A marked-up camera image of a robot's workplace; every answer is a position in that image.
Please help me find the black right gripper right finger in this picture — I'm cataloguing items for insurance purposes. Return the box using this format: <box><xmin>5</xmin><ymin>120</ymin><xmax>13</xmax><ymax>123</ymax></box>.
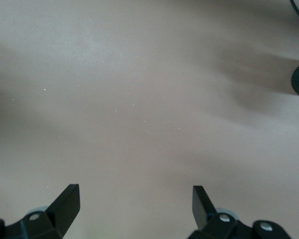
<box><xmin>188</xmin><ymin>185</ymin><xmax>292</xmax><ymax>239</ymax></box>

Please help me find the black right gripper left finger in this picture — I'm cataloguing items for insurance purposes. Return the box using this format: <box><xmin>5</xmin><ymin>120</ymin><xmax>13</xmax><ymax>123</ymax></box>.
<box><xmin>0</xmin><ymin>184</ymin><xmax>80</xmax><ymax>239</ymax></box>

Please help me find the brown table cover sheet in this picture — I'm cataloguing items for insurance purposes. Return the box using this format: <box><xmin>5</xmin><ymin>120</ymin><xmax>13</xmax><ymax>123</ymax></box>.
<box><xmin>0</xmin><ymin>0</ymin><xmax>299</xmax><ymax>239</ymax></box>

